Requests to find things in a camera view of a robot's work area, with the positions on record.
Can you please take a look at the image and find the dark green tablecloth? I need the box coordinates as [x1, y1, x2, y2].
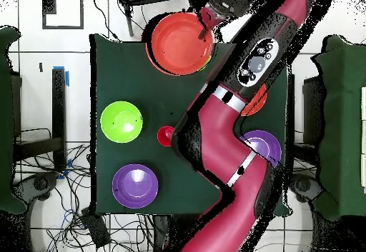
[89, 33, 295, 218]

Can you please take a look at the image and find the black square frame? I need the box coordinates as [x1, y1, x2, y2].
[41, 0, 84, 30]

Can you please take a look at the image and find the red plastic cup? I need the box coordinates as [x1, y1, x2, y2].
[156, 125, 175, 148]

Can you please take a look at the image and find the purple plastic bowl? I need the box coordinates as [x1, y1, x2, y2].
[112, 163, 159, 209]
[239, 129, 282, 169]

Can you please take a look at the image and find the green cloth covered table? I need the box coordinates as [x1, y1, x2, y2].
[0, 25, 27, 215]
[311, 34, 366, 221]

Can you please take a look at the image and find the tangle of cables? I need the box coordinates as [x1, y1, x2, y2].
[12, 143, 155, 252]

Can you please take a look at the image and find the green plastic bowl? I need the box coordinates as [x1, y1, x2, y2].
[99, 100, 144, 144]

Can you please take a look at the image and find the black beam with blue tape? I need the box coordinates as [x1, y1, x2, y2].
[51, 65, 70, 171]

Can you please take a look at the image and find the black chair base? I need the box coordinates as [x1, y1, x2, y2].
[291, 173, 324, 203]
[12, 171, 59, 204]

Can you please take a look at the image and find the white box stack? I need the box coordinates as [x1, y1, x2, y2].
[359, 86, 366, 193]

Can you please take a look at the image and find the orange plastic bowl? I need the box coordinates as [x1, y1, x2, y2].
[240, 83, 269, 117]
[145, 11, 215, 76]

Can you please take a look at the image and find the black power box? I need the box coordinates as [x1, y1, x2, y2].
[80, 208, 112, 248]

